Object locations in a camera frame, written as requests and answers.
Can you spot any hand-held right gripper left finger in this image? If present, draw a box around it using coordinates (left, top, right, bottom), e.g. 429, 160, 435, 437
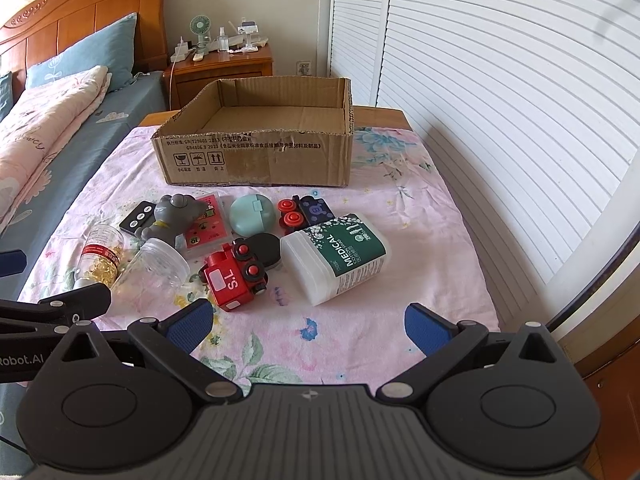
47, 299, 246, 406

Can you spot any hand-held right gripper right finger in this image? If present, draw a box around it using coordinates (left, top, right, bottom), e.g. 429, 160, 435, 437
375, 302, 576, 406

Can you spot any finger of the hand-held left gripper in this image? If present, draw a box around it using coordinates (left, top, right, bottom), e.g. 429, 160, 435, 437
0, 282, 112, 336
0, 249, 27, 277

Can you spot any clear bottle with gold capsules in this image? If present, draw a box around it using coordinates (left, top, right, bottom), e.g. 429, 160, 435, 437
74, 223, 126, 291

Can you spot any red toy train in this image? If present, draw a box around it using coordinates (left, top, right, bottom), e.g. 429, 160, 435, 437
200, 240, 271, 313

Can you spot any clear plastic jar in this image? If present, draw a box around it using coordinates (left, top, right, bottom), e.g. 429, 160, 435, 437
111, 237, 191, 291

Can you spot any black remote key fob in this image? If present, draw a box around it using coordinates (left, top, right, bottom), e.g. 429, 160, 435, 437
119, 201, 157, 236

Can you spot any white cotton swab container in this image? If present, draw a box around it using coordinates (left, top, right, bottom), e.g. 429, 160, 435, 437
280, 212, 390, 307

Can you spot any grey toy figure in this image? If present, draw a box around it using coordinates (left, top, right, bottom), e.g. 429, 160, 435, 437
142, 193, 211, 251

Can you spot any black round case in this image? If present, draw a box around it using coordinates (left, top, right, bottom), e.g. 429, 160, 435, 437
245, 233, 285, 271

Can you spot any black toy train car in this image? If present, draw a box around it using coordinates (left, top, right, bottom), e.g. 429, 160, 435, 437
277, 195, 335, 237

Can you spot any cardboard box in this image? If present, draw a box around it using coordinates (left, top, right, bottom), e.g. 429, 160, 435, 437
151, 76, 356, 187

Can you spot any pink floral tablecloth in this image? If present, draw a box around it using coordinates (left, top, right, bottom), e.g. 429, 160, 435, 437
15, 122, 501, 396

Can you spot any pink card box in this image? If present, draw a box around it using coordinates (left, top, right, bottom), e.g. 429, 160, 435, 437
182, 193, 233, 251

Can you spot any mint green round case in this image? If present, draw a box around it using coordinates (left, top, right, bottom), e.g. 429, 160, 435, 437
230, 194, 275, 237

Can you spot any pink quilt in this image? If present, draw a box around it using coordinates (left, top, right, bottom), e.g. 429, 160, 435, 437
0, 65, 112, 241

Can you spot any blue pillow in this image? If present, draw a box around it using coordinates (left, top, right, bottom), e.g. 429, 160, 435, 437
0, 71, 13, 121
25, 12, 138, 93

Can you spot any blue bed sheet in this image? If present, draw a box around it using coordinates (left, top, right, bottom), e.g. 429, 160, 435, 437
0, 70, 168, 480

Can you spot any wooden table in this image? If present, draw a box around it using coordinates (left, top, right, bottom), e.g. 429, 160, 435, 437
137, 106, 411, 131

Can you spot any white louvered closet door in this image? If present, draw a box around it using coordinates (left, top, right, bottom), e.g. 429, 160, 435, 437
375, 0, 640, 331
327, 0, 393, 108

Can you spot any wooden nightstand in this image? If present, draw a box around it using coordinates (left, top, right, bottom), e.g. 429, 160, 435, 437
162, 42, 275, 111

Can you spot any wooden bed headboard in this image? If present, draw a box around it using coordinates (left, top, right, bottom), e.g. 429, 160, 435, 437
0, 0, 168, 106

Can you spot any small green desk fan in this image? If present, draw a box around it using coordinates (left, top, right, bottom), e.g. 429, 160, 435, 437
189, 15, 212, 51

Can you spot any white phone stand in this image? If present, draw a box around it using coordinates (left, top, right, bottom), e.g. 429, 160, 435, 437
235, 19, 271, 53

